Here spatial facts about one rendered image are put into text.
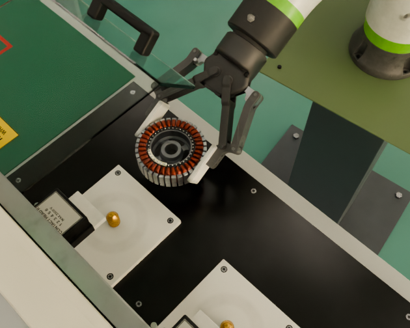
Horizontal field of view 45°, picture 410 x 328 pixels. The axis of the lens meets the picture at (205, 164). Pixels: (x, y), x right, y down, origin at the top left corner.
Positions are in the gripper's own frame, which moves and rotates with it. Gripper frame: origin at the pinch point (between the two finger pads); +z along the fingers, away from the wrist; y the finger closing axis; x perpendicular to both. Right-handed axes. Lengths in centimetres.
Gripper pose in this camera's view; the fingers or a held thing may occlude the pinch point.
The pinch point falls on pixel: (172, 150)
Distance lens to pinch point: 79.2
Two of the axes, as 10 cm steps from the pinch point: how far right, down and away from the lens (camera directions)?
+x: -3.6, -1.1, -9.3
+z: -5.9, 8.0, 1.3
